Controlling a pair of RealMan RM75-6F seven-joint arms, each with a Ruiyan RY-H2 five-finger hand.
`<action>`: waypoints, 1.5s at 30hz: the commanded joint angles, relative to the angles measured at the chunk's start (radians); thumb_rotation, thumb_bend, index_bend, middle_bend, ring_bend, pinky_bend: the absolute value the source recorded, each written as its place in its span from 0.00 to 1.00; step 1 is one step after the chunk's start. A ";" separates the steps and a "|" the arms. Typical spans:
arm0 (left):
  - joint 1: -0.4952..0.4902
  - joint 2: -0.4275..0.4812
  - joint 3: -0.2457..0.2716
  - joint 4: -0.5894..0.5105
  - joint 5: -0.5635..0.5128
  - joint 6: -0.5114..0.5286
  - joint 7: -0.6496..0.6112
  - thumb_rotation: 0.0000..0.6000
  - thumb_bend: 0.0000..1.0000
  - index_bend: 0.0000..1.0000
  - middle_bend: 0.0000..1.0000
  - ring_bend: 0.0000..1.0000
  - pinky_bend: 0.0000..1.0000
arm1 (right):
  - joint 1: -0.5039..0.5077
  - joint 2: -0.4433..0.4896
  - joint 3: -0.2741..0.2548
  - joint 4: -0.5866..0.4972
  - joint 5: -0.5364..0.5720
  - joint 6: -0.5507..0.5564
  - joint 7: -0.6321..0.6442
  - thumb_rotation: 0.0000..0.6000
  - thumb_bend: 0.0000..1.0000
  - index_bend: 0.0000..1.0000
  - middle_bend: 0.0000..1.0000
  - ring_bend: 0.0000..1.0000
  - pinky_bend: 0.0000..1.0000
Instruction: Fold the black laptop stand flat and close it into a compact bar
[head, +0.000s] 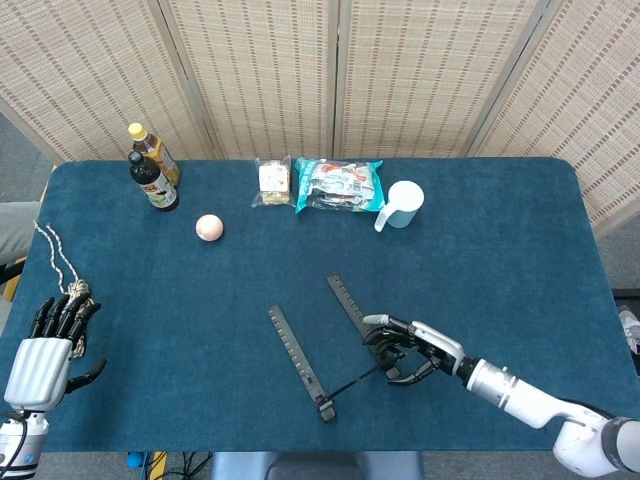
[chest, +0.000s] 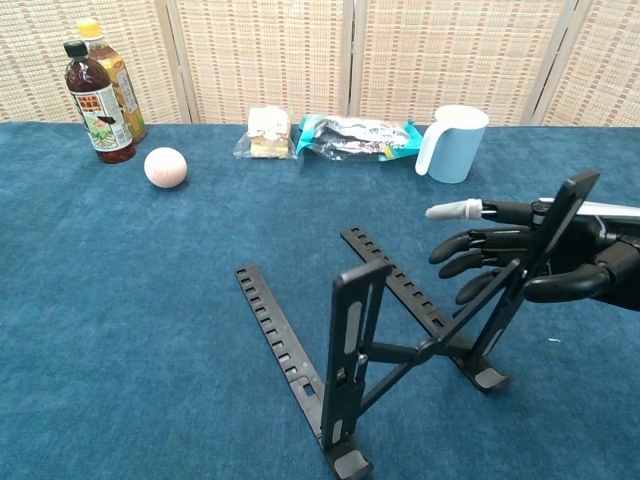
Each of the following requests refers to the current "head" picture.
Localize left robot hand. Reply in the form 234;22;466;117
3;294;108;412

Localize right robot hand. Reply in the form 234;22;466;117
362;313;466;386

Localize grey notched plastic rack frame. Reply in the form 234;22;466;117
267;272;406;425

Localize blue table cloth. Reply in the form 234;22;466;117
0;157;640;454

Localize gray fabric object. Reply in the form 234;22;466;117
0;200;42;266

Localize blue-gray chair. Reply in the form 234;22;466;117
209;451;426;480

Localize teal snack bag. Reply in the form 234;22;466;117
292;156;385;215

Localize white crumpled floor item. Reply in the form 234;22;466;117
618;309;640;354

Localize dark sauce bottle black cap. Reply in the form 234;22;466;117
127;150;180;213

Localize pale pink ball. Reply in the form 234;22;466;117
195;213;225;243

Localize clear bag of sandwich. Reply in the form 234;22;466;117
250;154;296;210

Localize tea bottle yellow cap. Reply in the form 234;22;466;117
127;122;182;190

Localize woven bamboo folding screen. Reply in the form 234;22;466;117
0;0;640;239

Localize beige coiled rope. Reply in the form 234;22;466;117
32;219;96;359

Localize light blue handled cup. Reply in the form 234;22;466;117
373;180;426;234

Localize black floor cables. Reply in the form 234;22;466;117
167;451;214;480

